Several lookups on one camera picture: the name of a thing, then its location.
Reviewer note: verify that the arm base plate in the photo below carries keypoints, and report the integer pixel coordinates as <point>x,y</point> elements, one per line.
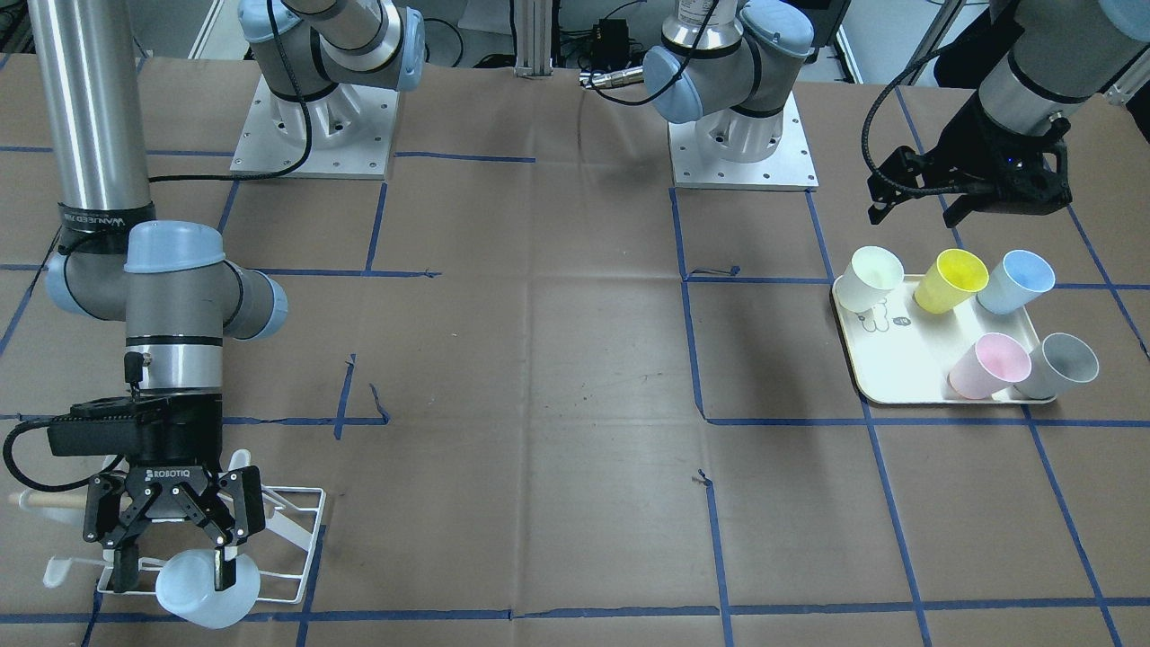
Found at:
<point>731,151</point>
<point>350,132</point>

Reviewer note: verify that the white wire cup rack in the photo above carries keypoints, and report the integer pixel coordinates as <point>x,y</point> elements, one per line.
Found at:
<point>292,517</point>

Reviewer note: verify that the cream serving tray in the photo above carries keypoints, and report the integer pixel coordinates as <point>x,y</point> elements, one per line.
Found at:
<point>900,354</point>

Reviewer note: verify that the brown paper table mat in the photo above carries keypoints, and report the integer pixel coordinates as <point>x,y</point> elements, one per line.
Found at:
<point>555,400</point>

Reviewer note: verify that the light blue ikea cup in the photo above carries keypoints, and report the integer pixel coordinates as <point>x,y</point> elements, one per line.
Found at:
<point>185,586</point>

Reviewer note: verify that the aluminium frame post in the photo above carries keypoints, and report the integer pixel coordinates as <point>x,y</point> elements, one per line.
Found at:
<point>534,31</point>

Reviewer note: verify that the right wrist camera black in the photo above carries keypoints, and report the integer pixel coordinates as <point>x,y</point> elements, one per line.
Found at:
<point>111,426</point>

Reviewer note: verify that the cream white cup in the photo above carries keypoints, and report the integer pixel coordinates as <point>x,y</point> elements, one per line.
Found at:
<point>872,274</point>

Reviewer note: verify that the yellow cup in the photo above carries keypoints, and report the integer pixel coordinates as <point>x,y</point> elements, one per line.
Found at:
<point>955,276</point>

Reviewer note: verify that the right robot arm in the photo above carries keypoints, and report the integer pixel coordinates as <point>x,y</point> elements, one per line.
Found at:
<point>170,281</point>

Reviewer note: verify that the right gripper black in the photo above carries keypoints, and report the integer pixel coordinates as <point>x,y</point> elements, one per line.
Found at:
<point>180,442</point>

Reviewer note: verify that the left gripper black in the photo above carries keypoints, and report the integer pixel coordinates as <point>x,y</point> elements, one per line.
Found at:
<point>972,137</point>

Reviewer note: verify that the pink cup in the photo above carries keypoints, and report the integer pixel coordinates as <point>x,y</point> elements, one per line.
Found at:
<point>993,362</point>

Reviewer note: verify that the grey cup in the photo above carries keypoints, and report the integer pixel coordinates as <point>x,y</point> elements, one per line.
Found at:
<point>1059,363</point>

